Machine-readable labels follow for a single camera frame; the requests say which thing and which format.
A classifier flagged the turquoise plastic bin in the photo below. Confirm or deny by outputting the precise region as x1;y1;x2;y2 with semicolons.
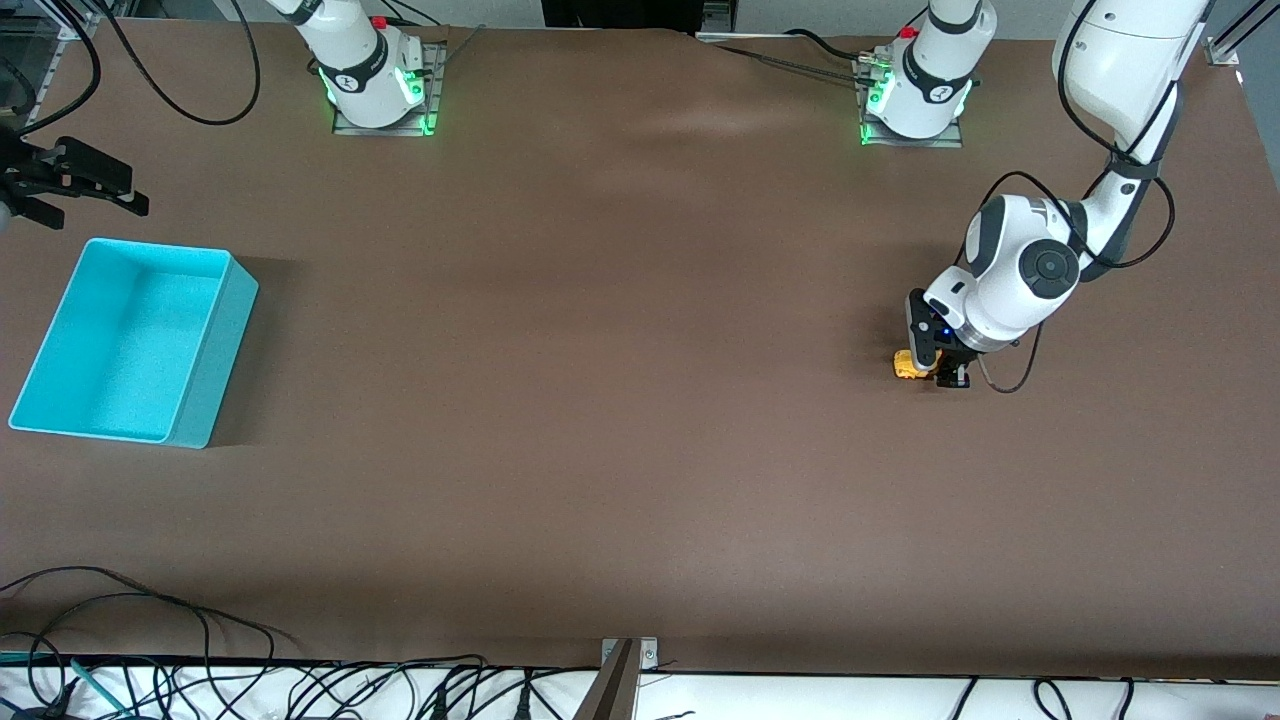
8;237;260;449

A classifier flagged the brown table mat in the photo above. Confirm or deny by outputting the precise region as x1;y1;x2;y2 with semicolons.
0;20;1280;681

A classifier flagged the grey metal bar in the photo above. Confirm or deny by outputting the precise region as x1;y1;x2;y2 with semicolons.
575;640;639;720

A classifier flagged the black box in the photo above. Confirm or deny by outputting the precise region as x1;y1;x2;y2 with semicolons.
543;0;733;31

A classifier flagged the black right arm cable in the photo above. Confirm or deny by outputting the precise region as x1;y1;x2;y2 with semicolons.
95;0;263;128
20;0;102;127

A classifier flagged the aluminium frame profile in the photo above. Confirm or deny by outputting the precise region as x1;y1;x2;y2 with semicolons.
1205;0;1280;67
0;0;101;41

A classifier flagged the small metal bracket plate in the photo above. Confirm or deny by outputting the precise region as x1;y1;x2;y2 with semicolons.
602;637;660;670

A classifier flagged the teal cable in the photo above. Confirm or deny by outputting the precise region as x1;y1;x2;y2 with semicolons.
70;658;127;713

